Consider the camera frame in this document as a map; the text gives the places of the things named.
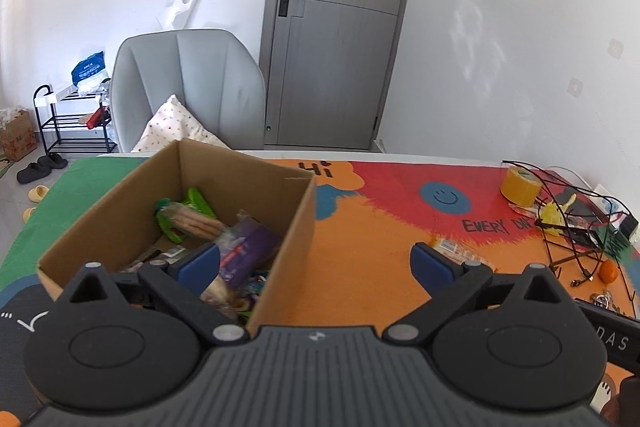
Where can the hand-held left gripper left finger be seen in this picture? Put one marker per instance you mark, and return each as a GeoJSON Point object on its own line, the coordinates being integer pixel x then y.
{"type": "Point", "coordinates": [200, 264]}

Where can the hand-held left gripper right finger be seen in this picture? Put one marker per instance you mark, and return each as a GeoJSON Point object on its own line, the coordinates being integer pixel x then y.
{"type": "Point", "coordinates": [432, 264]}

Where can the clear cookie packet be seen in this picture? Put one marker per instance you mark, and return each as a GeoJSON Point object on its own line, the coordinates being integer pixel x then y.
{"type": "Point", "coordinates": [460, 252]}

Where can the long purple snack packet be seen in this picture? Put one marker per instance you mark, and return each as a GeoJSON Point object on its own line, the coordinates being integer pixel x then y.
{"type": "Point", "coordinates": [240, 252]}

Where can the green cracker packet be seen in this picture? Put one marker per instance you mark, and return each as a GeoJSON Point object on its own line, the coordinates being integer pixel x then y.
{"type": "Point", "coordinates": [192, 222]}

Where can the key bunch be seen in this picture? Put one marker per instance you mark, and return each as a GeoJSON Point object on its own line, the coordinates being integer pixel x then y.
{"type": "Point", "coordinates": [605, 301]}

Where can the orange tangerine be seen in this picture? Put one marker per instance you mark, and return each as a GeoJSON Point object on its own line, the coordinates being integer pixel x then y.
{"type": "Point", "coordinates": [609, 272]}

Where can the colourful printed table mat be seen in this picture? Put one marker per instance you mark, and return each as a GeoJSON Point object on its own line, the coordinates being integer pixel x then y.
{"type": "Point", "coordinates": [380, 217]}

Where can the black charger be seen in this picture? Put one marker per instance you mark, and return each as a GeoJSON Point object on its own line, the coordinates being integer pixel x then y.
{"type": "Point", "coordinates": [629, 225]}

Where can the yellow tape roll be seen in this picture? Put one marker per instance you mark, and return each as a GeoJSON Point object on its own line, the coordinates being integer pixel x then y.
{"type": "Point", "coordinates": [520, 187]}

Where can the yellow plastic bag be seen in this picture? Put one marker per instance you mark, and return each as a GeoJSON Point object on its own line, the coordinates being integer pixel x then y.
{"type": "Point", "coordinates": [552, 214]}

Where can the white power strip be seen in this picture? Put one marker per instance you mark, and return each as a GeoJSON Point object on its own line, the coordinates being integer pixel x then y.
{"type": "Point", "coordinates": [607, 207]}

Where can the white dotted pillow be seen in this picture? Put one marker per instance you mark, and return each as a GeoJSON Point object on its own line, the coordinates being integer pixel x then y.
{"type": "Point", "coordinates": [170, 127]}

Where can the yellow slipper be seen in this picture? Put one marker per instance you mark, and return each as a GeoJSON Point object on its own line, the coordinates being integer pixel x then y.
{"type": "Point", "coordinates": [30, 214]}
{"type": "Point", "coordinates": [38, 193]}

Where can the black slipper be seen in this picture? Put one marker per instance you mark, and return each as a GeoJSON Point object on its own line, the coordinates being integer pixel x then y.
{"type": "Point", "coordinates": [32, 173]}
{"type": "Point", "coordinates": [52, 161]}

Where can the red item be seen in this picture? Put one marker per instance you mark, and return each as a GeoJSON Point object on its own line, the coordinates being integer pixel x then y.
{"type": "Point", "coordinates": [96, 117]}

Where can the grey chair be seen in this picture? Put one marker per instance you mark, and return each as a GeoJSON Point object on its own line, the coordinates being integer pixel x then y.
{"type": "Point", "coordinates": [200, 72]}

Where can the black shoe rack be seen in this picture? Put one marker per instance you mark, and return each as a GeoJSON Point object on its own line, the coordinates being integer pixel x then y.
{"type": "Point", "coordinates": [55, 122]}

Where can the blue plastic bag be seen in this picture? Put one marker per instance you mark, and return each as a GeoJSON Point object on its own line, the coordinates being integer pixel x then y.
{"type": "Point", "coordinates": [89, 72]}

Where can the small cardboard box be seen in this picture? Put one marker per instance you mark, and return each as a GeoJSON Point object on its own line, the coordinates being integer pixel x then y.
{"type": "Point", "coordinates": [17, 137]}

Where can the grey door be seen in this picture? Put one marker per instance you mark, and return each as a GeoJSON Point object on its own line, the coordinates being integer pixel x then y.
{"type": "Point", "coordinates": [340, 57]}

